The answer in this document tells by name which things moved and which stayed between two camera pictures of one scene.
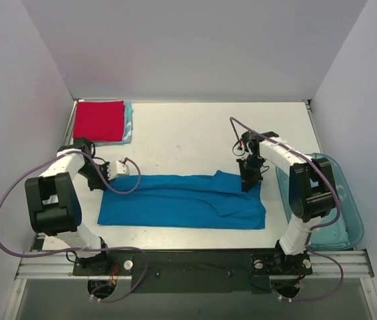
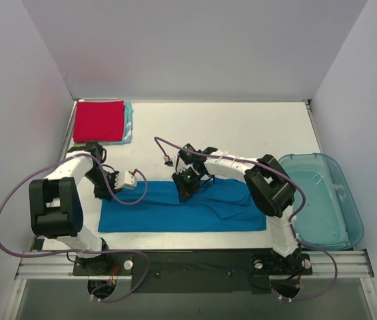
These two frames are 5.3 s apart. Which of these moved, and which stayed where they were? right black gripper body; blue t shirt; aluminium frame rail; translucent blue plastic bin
Moved: right black gripper body
Stayed: blue t shirt; translucent blue plastic bin; aluminium frame rail
